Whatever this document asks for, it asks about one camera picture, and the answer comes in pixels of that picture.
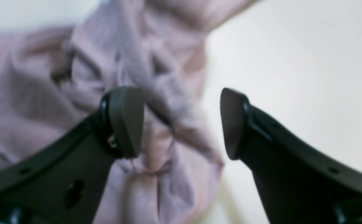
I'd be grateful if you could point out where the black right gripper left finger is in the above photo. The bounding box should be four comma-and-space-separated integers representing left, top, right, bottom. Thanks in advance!
0, 86, 144, 224

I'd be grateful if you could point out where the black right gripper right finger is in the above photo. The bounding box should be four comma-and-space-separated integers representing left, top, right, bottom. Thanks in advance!
220, 88, 362, 224

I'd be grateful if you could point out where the mauve t-shirt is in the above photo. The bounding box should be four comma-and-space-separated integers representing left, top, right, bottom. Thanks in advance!
0, 0, 256, 224

